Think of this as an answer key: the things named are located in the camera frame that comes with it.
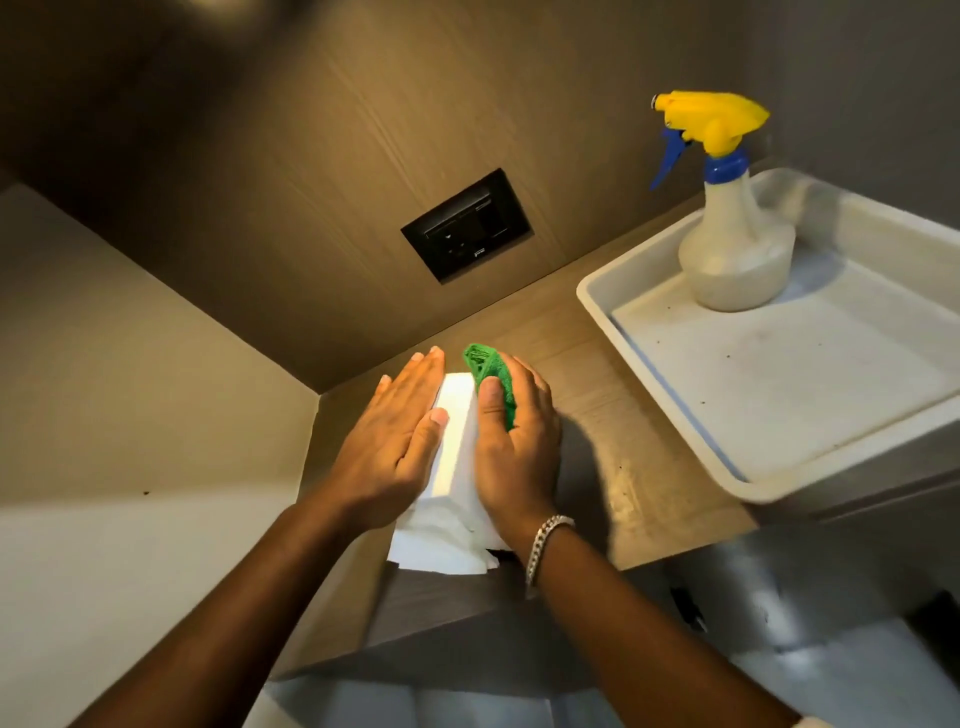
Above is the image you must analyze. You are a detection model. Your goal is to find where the person's right hand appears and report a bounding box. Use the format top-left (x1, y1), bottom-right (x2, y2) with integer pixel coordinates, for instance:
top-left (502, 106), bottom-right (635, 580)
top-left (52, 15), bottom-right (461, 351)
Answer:
top-left (473, 354), bottom-right (564, 553)

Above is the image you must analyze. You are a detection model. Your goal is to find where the person's left hand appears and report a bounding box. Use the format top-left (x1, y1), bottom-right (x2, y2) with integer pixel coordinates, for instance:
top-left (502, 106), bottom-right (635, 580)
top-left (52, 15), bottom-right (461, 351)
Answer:
top-left (321, 345), bottom-right (450, 536)

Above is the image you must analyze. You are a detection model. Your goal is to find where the white tissue box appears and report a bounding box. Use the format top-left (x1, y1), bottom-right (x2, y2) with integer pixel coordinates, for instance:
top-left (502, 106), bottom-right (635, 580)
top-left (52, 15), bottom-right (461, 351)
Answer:
top-left (385, 372), bottom-right (513, 578)

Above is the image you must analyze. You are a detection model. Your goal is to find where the green cleaning cloth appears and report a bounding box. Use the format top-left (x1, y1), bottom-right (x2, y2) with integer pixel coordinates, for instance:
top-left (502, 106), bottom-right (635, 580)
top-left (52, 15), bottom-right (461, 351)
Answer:
top-left (461, 342), bottom-right (521, 433)

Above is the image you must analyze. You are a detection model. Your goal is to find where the person's left forearm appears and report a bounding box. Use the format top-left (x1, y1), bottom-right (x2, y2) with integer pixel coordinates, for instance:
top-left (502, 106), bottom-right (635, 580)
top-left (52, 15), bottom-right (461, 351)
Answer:
top-left (69, 501), bottom-right (378, 728)

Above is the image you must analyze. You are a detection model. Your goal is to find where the person's right forearm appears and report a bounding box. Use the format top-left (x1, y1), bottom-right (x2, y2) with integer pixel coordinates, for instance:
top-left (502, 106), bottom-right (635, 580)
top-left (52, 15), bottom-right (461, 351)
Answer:
top-left (498, 517), bottom-right (805, 728)

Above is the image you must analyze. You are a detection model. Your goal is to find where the spray bottle with yellow nozzle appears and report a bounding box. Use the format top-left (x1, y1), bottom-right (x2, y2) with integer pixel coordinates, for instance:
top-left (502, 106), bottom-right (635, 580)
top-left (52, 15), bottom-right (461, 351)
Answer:
top-left (648, 89), bottom-right (798, 314)

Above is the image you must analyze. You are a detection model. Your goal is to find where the white plastic tray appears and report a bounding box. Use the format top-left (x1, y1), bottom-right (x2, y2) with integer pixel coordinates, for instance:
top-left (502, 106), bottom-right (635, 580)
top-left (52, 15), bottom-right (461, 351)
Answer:
top-left (575, 165), bottom-right (960, 506)

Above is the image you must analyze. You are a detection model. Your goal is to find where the silver chain bracelet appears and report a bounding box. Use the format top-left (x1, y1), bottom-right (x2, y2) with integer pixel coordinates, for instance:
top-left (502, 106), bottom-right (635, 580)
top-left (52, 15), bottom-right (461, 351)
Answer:
top-left (524, 513), bottom-right (577, 595)

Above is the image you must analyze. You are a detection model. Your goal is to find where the black wall socket panel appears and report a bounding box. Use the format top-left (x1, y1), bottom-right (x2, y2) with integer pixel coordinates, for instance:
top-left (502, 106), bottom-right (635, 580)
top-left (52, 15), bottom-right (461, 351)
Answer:
top-left (399, 167), bottom-right (535, 285)

